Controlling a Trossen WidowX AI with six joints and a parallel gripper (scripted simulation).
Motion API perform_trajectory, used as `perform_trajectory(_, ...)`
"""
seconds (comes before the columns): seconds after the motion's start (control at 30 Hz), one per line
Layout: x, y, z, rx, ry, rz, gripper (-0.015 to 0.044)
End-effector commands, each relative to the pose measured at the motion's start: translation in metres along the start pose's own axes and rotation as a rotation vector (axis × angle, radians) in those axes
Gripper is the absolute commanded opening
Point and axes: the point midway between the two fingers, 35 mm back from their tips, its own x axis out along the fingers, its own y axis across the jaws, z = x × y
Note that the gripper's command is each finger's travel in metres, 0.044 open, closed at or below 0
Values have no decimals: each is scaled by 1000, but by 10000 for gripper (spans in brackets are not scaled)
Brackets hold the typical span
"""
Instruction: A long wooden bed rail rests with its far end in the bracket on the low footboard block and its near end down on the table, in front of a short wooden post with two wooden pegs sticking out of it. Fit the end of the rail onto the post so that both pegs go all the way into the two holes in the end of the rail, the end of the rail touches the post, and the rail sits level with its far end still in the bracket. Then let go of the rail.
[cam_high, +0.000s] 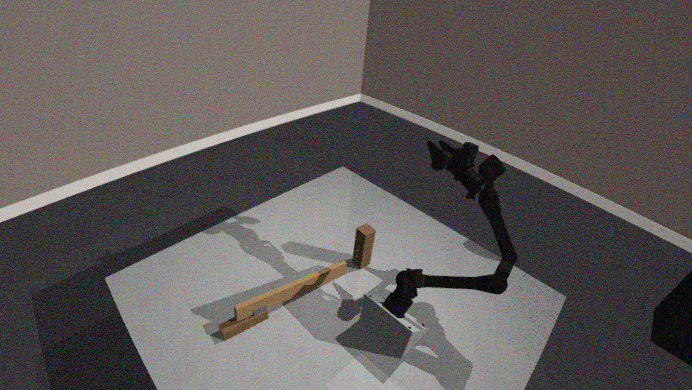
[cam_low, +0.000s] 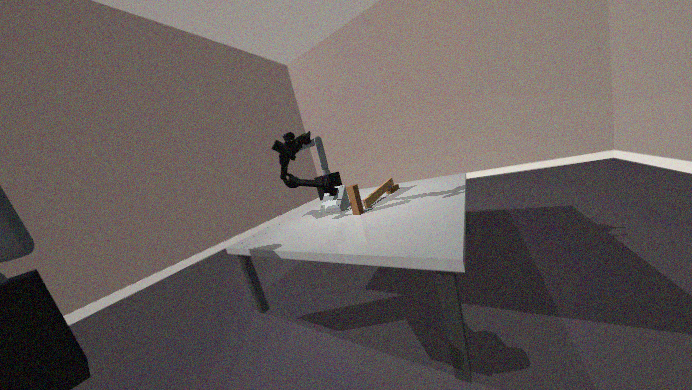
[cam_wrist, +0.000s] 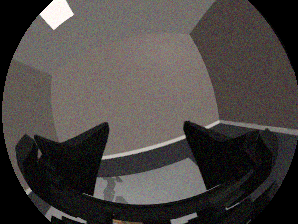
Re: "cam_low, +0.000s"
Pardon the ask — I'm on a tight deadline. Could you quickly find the long brown wooden bar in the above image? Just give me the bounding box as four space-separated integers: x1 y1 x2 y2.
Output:
363 178 394 209

